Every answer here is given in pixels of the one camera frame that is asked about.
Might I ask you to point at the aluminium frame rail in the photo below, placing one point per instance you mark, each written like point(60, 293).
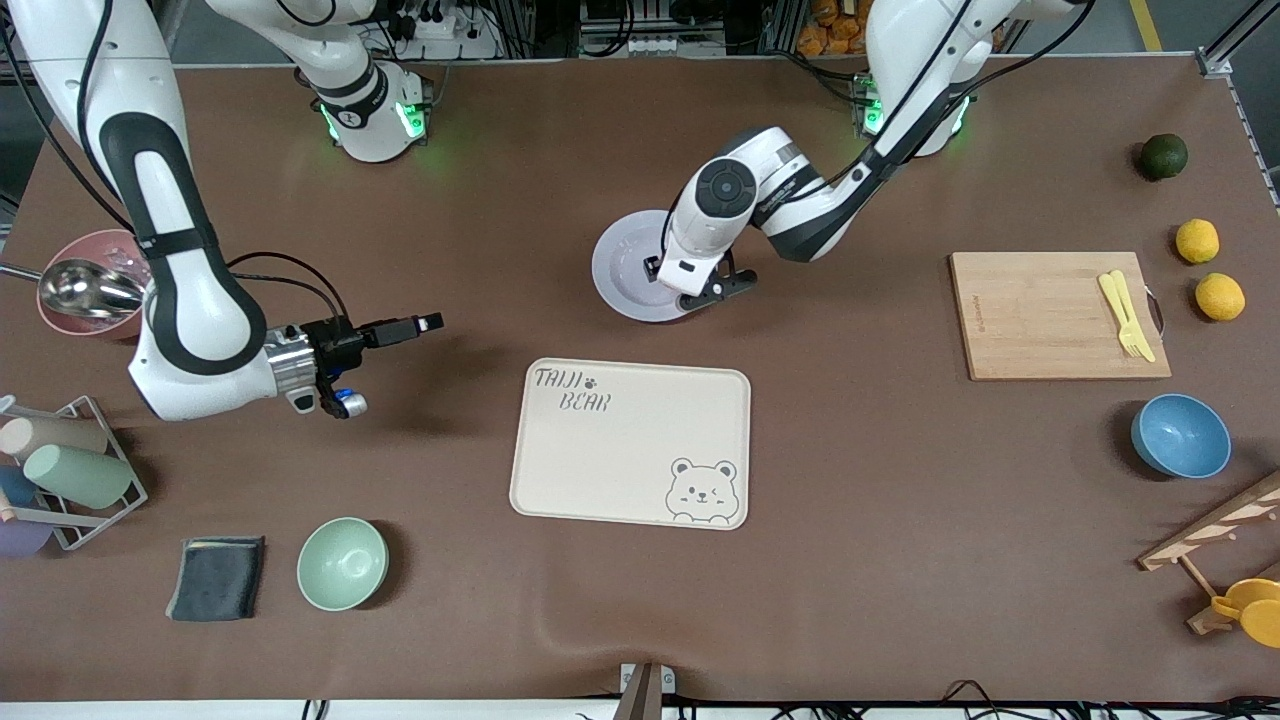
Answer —
point(1215, 65)

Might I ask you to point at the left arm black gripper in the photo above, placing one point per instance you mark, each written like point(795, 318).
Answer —
point(651, 267)

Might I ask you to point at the dark blue cup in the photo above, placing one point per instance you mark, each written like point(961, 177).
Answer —
point(15, 487)

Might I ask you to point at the dark green lime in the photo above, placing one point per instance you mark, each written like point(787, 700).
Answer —
point(1164, 157)

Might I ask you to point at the metal scoop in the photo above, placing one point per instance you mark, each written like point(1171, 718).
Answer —
point(90, 290)

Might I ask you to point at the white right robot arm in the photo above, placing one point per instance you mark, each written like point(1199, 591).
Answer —
point(180, 330)

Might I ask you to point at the folded dark grey cloth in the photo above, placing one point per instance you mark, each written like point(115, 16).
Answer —
point(215, 580)

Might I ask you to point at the purple cup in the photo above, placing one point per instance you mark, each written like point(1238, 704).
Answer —
point(22, 540)

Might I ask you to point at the white power strip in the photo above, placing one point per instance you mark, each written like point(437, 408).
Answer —
point(650, 46)
point(440, 40)

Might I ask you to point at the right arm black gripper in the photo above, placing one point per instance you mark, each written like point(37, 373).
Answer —
point(337, 341)

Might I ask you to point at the bamboo cutting board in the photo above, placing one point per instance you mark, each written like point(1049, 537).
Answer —
point(1040, 320)

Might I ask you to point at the cream tray with bear print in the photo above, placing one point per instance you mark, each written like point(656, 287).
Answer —
point(630, 440)

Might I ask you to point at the yellow lemon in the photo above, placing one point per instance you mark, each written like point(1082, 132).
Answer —
point(1220, 297)
point(1197, 241)

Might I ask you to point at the yellow plastic fork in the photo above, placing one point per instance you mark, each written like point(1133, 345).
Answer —
point(1133, 315)
point(1111, 300)

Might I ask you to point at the blue bowl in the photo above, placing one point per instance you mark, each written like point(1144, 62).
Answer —
point(1181, 436)

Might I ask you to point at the yellow mug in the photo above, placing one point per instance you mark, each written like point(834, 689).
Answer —
point(1255, 610)

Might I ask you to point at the pink bowl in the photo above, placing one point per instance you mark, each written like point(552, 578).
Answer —
point(90, 326)

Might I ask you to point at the beige cup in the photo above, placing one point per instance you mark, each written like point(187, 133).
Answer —
point(55, 437)

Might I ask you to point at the mint green bowl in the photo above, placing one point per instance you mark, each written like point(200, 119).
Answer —
point(342, 564)

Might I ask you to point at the orange snack bag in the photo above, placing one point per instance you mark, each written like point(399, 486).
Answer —
point(830, 25)

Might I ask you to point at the mint green cup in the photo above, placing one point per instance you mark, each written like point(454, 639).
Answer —
point(80, 476)

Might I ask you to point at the metal table edge bracket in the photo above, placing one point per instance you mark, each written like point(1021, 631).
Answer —
point(668, 682)

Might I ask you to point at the wooden mug rack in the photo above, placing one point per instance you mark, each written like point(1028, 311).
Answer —
point(1210, 525)

